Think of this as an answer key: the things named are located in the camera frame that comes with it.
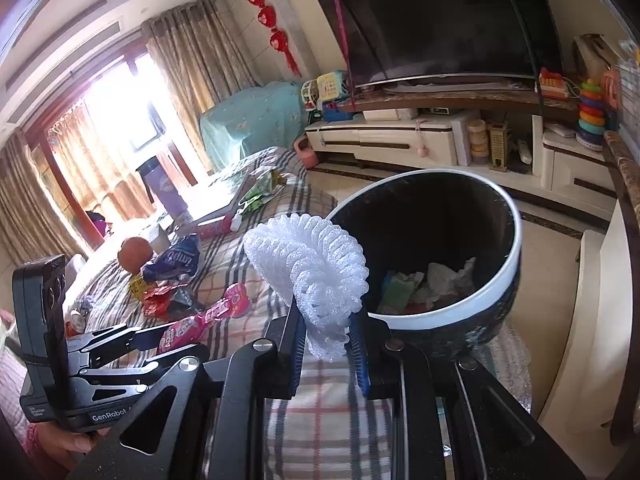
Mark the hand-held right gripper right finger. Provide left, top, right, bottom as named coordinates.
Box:
left=348, top=312, right=586, bottom=480

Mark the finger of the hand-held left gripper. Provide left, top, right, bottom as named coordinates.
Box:
left=66, top=321, right=174, bottom=368
left=75, top=342, right=211, bottom=387

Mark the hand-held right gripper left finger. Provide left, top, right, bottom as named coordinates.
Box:
left=65, top=302, right=308, bottom=480

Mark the yellow wrapper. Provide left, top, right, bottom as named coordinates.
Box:
left=127, top=275, right=151, bottom=302

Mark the white foam fruit net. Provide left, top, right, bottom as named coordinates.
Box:
left=243, top=213, right=369, bottom=364

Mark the small green box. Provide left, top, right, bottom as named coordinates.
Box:
left=379, top=270, right=427, bottom=314

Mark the pink snack wrapper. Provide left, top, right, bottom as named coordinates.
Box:
left=157, top=282, right=250, bottom=357

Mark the blue snack wrapper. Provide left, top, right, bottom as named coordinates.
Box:
left=141, top=234, right=203, bottom=284

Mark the black bin white rim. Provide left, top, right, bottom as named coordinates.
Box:
left=325, top=168, right=524, bottom=362

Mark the white foam block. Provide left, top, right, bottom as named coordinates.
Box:
left=145, top=223, right=171, bottom=254

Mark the black bin liner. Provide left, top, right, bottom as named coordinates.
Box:
left=327, top=172, right=521, bottom=362

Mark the person's left forearm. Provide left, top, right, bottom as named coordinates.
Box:
left=22, top=420, right=76, bottom=476

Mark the person's left hand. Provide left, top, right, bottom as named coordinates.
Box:
left=64, top=427, right=109, bottom=457

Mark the crushed red can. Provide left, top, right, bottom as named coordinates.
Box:
left=65, top=310, right=87, bottom=339

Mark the round reddish fruit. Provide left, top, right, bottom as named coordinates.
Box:
left=118, top=236, right=154, bottom=276

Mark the beige curtain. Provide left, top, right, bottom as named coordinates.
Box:
left=142, top=0, right=267, bottom=182
left=0, top=130, right=87, bottom=272

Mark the red white packet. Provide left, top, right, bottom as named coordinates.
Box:
left=196, top=207, right=246, bottom=241

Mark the purple bottle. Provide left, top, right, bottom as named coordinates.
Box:
left=137, top=156, right=190, bottom=222

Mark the green snack packet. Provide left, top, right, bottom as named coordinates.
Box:
left=242, top=170, right=289, bottom=212

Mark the sheer curtain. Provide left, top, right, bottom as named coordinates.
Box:
left=50, top=99, right=157, bottom=232

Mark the flat picture book box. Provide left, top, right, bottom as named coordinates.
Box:
left=191, top=165, right=262, bottom=224

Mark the pink kettlebell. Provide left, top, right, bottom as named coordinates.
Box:
left=293, top=135, right=321, bottom=171

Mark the white side cabinet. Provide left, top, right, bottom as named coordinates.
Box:
left=536, top=204, right=637, bottom=462

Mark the white television cabinet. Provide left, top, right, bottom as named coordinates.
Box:
left=304, top=94, right=622, bottom=197

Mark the teal covered furniture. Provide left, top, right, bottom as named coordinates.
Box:
left=200, top=81, right=312, bottom=174

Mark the blue toy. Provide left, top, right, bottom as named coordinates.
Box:
left=322, top=100, right=356, bottom=124

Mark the stack of jars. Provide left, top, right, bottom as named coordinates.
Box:
left=467, top=119, right=489, bottom=166

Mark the metal grater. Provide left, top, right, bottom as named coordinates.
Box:
left=487, top=122, right=511, bottom=171

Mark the yellow toy phone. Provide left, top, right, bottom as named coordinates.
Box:
left=316, top=71, right=351, bottom=104

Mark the black television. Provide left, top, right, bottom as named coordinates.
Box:
left=315, top=0, right=562, bottom=94

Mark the orange plastic toy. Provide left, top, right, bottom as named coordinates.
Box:
left=600, top=70, right=624, bottom=111

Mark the rainbow ring stacker toy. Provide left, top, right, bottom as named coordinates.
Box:
left=575, top=79, right=609, bottom=149

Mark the red hanging ornament string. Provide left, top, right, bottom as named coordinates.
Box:
left=237, top=0, right=304, bottom=77

